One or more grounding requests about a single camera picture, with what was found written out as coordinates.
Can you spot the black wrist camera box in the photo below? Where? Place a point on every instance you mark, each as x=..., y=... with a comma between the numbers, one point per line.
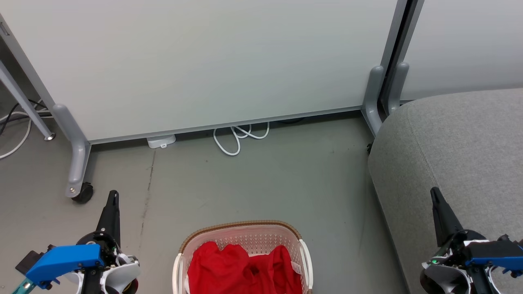
x=26, y=259

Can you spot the white partition panel grey frame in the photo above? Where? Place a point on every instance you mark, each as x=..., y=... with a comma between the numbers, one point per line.
x=204, y=61
x=466, y=41

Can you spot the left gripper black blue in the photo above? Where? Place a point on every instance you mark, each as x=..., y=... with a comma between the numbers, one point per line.
x=65, y=259

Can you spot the white power adapter box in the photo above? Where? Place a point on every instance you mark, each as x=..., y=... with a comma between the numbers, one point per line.
x=161, y=141

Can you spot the white perforated laundry basket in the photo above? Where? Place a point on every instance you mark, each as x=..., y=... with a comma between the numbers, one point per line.
x=249, y=234

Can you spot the black caster wheel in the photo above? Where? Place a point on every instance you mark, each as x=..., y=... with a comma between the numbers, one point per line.
x=83, y=193

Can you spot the grey metal table leg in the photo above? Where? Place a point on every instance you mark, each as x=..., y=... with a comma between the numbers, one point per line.
x=24, y=102

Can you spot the grey partition foot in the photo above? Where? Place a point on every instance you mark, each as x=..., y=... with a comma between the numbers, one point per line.
x=372, y=102
x=77, y=155
x=397, y=87

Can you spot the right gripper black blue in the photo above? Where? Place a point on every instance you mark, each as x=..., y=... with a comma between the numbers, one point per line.
x=494, y=253

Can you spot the grey fabric sofa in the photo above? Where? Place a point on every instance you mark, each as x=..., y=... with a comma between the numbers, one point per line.
x=457, y=155

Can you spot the red cloth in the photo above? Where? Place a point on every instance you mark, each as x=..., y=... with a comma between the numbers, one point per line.
x=241, y=269

